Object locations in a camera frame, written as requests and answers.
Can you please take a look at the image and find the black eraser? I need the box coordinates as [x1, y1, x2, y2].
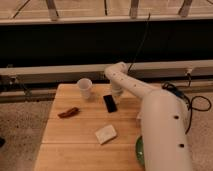
[103, 95, 117, 113]

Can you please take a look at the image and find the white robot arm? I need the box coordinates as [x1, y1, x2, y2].
[104, 62, 193, 171]

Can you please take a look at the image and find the white plastic cup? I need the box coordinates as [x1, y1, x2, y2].
[77, 78, 92, 99]

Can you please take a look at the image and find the white sponge block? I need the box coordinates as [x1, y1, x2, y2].
[95, 125, 117, 144]

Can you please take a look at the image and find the brown sausage toy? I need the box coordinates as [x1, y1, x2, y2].
[58, 107, 79, 118]

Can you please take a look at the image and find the green plate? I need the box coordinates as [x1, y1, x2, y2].
[135, 136, 145, 166]

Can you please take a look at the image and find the black floor cable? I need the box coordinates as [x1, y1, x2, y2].
[161, 81, 213, 135]

